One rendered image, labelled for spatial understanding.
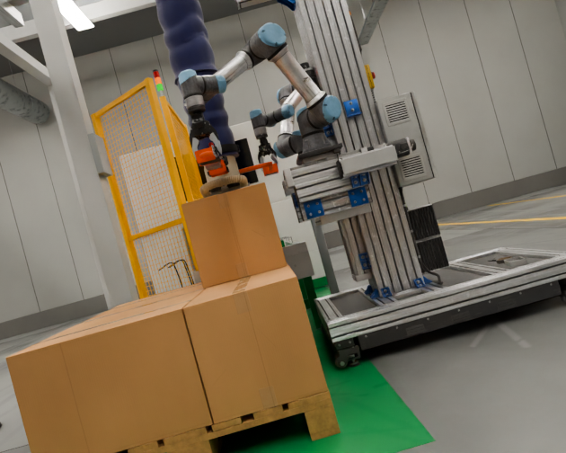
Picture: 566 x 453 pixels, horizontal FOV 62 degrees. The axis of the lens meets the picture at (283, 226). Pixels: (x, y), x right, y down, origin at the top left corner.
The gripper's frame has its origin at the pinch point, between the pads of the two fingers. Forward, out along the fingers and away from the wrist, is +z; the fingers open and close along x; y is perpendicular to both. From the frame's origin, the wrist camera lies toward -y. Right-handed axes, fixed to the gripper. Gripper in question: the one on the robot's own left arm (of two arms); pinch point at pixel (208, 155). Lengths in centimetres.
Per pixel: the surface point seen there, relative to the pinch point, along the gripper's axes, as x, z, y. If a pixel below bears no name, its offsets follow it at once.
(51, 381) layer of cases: 67, 65, -32
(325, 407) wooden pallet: -18, 98, -31
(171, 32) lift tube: 6, -75, 50
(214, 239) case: 10.2, 32.4, 28.6
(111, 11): 179, -487, 773
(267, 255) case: -11, 46, 28
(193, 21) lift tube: -6, -78, 50
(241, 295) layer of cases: -1, 54, -31
